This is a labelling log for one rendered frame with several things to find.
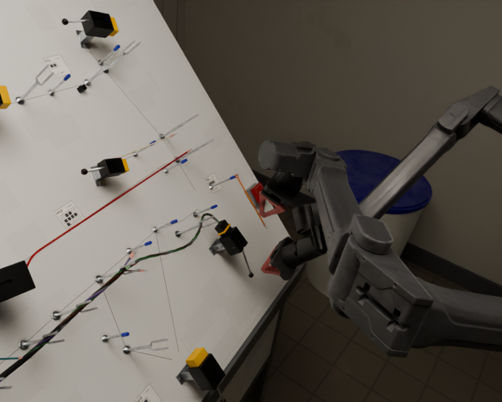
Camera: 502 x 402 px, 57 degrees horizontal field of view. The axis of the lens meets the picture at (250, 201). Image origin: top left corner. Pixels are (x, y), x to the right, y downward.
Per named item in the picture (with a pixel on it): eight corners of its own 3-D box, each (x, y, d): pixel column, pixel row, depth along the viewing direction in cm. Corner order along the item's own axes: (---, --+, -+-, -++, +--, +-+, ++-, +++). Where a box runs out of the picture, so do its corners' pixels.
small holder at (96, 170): (67, 169, 99) (84, 157, 94) (103, 165, 106) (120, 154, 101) (73, 189, 99) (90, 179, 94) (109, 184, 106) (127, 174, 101)
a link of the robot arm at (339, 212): (371, 325, 56) (405, 247, 52) (325, 313, 56) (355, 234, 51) (329, 195, 96) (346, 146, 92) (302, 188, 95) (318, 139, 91)
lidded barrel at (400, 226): (406, 273, 286) (446, 176, 247) (369, 329, 246) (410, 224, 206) (324, 232, 311) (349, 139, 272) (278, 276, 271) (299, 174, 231)
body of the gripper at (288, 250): (267, 262, 112) (288, 253, 107) (283, 238, 119) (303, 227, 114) (284, 281, 113) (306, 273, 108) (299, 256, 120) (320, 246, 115)
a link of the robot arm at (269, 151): (330, 198, 92) (344, 158, 89) (282, 196, 86) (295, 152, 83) (298, 174, 101) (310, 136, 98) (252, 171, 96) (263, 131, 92)
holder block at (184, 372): (199, 411, 105) (229, 411, 99) (171, 370, 103) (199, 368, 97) (210, 396, 109) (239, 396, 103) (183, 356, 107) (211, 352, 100)
